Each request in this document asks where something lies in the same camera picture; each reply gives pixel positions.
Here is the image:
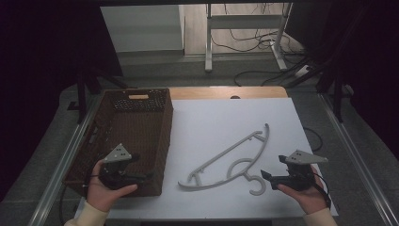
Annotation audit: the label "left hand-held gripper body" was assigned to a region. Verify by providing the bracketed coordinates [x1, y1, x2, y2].
[98, 143, 147, 191]

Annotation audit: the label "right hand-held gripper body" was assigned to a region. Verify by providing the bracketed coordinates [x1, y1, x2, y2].
[269, 149, 329, 192]

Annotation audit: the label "brown woven basket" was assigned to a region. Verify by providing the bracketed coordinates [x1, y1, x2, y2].
[63, 88, 174, 198]

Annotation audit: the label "grey plastic clothes hanger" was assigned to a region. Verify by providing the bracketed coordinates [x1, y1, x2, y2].
[177, 122, 271, 197]

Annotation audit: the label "person's right hand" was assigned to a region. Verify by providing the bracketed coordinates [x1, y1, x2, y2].
[277, 165, 329, 216]

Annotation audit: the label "person's left hand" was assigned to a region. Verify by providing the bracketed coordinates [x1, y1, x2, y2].
[86, 159, 139, 213]

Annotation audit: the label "white table mat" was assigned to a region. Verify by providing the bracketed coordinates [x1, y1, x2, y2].
[75, 97, 340, 220]

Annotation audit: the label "black stand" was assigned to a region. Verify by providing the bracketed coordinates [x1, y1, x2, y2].
[67, 46, 130, 124]
[315, 59, 356, 123]

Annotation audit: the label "white power strip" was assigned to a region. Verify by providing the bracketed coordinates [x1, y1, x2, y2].
[294, 64, 315, 78]

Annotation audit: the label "white cabinet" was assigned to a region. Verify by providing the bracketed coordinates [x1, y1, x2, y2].
[100, 4, 186, 53]

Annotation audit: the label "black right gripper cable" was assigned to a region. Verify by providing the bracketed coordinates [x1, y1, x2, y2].
[312, 171, 332, 210]

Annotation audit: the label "black cable loop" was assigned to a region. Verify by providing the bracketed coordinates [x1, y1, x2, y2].
[302, 126, 324, 153]

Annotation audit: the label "metal floor rail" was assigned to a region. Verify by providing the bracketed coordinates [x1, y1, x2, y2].
[317, 92, 399, 226]
[27, 93, 104, 226]

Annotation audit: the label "black floor cables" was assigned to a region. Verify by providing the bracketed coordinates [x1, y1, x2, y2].
[210, 3, 314, 88]

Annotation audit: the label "white metal desk frame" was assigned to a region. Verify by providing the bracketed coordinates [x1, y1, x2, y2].
[204, 3, 295, 73]

